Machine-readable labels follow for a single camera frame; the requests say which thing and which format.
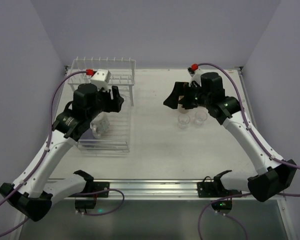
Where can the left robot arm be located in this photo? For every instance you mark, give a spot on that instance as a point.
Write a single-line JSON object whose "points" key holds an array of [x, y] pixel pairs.
{"points": [[66, 130]]}

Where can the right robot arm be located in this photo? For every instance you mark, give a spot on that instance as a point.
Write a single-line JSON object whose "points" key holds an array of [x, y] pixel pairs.
{"points": [[206, 90]]}

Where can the floral white mug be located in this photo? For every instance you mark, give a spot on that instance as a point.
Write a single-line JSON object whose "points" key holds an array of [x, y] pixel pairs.
{"points": [[100, 123]]}

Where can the lavender cup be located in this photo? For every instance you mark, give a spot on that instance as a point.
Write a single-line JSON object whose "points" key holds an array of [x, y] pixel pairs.
{"points": [[96, 134]]}

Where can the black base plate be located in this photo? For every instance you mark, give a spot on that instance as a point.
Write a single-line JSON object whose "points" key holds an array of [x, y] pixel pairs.
{"points": [[94, 189], [213, 188]]}

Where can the beige cup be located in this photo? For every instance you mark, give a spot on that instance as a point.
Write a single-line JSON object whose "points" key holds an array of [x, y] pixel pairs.
{"points": [[180, 108]]}

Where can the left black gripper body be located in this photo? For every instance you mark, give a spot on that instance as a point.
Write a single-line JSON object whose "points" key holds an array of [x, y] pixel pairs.
{"points": [[109, 100]]}

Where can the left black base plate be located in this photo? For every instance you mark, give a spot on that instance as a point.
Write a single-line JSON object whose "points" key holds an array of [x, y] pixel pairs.
{"points": [[94, 189]]}

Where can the aluminium front rail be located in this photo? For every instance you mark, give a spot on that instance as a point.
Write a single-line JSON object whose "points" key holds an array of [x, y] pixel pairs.
{"points": [[133, 189]]}

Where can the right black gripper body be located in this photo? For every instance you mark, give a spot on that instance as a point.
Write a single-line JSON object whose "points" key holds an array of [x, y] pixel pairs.
{"points": [[186, 94]]}

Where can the clear glass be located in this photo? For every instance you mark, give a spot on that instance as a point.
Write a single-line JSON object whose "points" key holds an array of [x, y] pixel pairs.
{"points": [[183, 121], [200, 118]]}

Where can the white wire dish rack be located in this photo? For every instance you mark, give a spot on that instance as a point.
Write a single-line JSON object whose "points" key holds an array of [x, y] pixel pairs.
{"points": [[115, 80]]}

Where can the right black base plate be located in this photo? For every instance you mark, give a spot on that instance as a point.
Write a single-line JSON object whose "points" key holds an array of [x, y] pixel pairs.
{"points": [[213, 188]]}

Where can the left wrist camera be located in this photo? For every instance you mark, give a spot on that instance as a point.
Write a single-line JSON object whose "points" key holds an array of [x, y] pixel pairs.
{"points": [[100, 78]]}

